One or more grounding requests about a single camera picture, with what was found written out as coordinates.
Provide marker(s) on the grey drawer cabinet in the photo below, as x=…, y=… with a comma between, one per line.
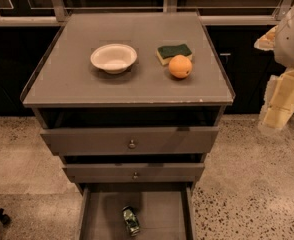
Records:
x=67, y=91

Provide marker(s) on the green yellow sponge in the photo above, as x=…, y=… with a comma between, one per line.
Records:
x=166, y=53

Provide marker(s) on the orange fruit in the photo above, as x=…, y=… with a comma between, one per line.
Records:
x=180, y=66

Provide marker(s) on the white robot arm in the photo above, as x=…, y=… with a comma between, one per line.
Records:
x=283, y=54

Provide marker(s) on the grey drawer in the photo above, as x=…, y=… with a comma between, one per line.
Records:
x=129, y=141
x=134, y=172
x=164, y=211

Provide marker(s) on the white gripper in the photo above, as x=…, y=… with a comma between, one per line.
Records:
x=292, y=43

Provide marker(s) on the grey top drawer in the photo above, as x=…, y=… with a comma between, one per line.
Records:
x=129, y=141

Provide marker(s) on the metal window railing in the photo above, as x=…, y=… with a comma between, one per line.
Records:
x=212, y=12

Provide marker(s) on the grey middle drawer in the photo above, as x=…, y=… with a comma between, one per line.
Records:
x=134, y=172

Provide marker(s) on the grey bottom drawer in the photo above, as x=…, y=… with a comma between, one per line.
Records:
x=164, y=211

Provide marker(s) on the white bowl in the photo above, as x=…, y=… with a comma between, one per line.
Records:
x=113, y=58

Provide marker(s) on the dark cabinet handle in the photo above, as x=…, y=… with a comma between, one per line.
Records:
x=225, y=54

